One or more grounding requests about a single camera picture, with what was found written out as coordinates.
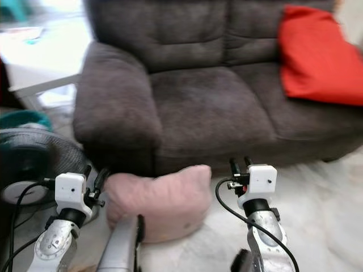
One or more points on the pink pillow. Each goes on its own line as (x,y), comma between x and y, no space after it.
(164,201)

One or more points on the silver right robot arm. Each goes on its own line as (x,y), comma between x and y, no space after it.
(266,232)

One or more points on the black floor fan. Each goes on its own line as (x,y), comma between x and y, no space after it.
(28,161)

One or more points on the dark brown fabric sofa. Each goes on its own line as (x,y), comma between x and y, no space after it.
(204,107)

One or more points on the red pillow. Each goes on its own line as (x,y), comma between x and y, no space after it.
(317,56)

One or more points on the dark right robot leg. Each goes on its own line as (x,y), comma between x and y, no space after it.
(244,262)

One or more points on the teal plastic basket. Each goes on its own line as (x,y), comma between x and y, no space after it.
(25,118)

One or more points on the dark brown wooden door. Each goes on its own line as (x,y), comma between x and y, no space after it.
(8,90)

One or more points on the white low table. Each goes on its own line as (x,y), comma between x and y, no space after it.
(39,59)

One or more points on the teal plastic stool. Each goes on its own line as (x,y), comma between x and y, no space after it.
(14,8)

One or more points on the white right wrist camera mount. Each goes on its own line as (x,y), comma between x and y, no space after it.
(261,180)

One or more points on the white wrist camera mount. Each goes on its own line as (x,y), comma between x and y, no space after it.
(69,190)
(261,180)

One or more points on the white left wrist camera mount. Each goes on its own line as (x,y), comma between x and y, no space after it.
(69,190)

